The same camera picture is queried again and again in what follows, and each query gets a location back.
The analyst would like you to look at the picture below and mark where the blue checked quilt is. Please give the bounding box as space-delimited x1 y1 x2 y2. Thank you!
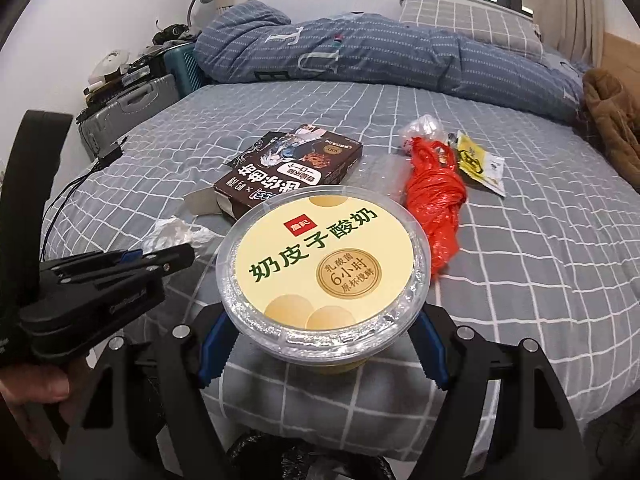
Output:
194 2 593 123

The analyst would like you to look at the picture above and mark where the black curved strap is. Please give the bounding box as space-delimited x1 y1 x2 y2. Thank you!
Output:
0 110 74 261

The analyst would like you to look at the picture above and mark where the grey checked pillow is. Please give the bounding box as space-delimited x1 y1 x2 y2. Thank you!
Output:
397 0 546 63

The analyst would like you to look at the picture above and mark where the teal suitcase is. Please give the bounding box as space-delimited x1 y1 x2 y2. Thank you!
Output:
162 42 211 98

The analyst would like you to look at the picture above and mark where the clear crumpled wrapper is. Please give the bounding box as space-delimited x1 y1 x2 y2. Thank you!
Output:
398 115 453 153

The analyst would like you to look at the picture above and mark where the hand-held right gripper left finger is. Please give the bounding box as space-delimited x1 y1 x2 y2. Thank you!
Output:
60 305 241 480

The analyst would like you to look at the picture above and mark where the beige curtain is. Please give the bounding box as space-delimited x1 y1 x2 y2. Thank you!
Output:
535 0 608 68

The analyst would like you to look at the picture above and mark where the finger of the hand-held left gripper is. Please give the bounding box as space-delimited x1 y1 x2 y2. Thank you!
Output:
107 248 151 267
42 243 196 293

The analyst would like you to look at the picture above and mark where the black tangled gear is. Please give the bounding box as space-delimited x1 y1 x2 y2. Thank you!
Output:
152 21 201 47

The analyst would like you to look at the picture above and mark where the grey checked bed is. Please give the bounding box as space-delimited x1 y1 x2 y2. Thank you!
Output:
40 77 640 441

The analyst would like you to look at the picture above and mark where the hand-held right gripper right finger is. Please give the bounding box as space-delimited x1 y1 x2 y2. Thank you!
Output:
407 305 586 480

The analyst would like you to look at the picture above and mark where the yellow white snack packet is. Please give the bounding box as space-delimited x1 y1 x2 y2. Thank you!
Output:
456 131 506 196

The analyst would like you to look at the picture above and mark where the red plastic bag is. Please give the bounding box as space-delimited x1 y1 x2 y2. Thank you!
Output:
404 139 467 277

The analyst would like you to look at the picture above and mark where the clear yogurt cup yellow lid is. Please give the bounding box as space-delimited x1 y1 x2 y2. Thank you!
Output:
215 185 432 376

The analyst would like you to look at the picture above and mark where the brown plush blanket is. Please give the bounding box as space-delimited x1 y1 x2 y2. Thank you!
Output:
582 67 640 188

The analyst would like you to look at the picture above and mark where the brown printed snack box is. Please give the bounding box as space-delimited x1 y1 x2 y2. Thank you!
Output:
184 124 362 222

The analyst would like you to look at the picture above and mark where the clear bubble wrap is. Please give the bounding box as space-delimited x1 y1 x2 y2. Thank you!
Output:
362 154 418 201

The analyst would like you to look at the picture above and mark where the wooden headboard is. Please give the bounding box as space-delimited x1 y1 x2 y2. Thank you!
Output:
600 30 640 81

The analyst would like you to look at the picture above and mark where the white round device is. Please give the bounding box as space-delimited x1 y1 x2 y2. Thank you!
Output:
82 49 132 96

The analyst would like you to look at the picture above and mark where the grey suitcase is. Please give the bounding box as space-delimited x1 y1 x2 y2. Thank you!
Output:
77 74 181 158

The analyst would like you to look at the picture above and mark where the black cable with plug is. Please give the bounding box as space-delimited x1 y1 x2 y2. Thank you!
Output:
40 142 126 261

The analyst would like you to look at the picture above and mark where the crumpled white tissue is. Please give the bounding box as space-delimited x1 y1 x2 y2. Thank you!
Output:
142 216 218 261

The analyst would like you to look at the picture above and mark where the black case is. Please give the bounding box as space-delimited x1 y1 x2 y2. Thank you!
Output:
120 52 168 88

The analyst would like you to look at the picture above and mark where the person's left hand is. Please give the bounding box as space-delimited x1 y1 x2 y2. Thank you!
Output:
0 357 96 411

